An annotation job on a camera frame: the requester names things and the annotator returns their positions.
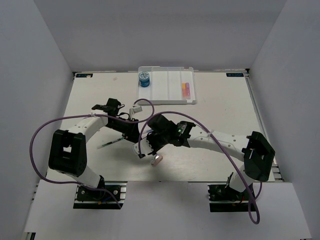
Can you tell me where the pink stapler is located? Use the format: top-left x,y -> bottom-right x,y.
150,154 -> 163,167

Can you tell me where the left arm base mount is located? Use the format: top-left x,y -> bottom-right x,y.
73,182 -> 127,210

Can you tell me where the purple cap highlighter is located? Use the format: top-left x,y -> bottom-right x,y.
185,82 -> 191,100

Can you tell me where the white divided organizer tray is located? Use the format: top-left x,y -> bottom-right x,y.
137,66 -> 197,105

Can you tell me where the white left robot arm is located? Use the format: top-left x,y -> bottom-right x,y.
48,98 -> 140,200

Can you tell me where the right black table label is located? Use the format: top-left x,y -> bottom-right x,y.
226,72 -> 244,78

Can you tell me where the green pen refill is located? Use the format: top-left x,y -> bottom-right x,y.
96,137 -> 124,150

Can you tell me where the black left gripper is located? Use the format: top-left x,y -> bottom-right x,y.
105,117 -> 142,144

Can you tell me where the black table label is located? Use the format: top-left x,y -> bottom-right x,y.
226,72 -> 244,78
75,73 -> 93,78

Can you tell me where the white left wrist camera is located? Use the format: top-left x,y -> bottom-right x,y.
128,105 -> 143,119

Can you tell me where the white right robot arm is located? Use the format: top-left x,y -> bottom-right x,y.
146,114 -> 275,200

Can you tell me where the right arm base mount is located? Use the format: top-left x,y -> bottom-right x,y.
207,183 -> 256,213

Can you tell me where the left black table label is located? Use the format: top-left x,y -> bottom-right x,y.
75,73 -> 93,78

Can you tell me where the blue correction tape roll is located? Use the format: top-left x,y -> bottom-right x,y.
138,71 -> 150,88

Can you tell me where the yellow cap highlighter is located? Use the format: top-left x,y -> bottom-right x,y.
181,83 -> 187,99

